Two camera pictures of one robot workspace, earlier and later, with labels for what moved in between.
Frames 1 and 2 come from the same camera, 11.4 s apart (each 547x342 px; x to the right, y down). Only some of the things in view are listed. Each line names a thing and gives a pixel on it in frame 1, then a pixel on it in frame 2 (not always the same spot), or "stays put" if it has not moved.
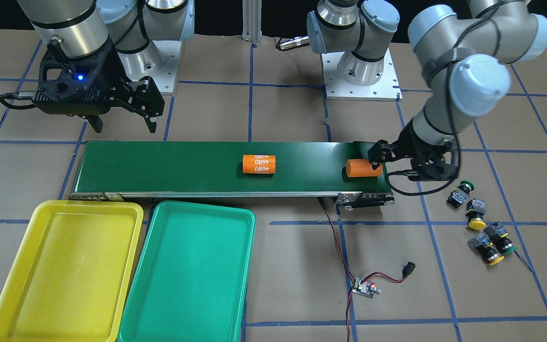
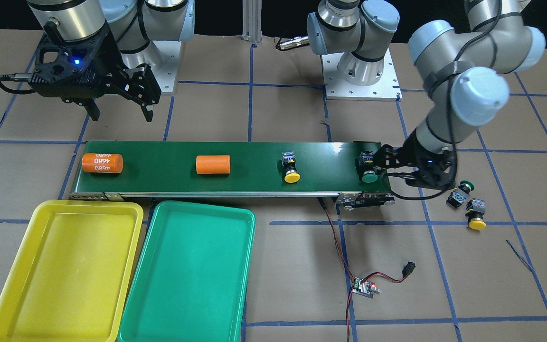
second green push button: x=460 y=194 stays put
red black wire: x=409 y=268 stays put
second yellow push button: x=476 y=209 stays put
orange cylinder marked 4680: x=259 y=164 -> x=102 y=163
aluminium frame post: x=251 y=21 stays put
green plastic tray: x=190 y=282 stays put
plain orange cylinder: x=361 y=167 -> x=212 y=164
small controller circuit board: x=365 y=289 stays put
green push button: x=499 y=235 -> x=366 y=167
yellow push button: x=485 y=248 -> x=291 y=175
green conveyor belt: x=304 y=169 stays put
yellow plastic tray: x=70 y=279 stays put
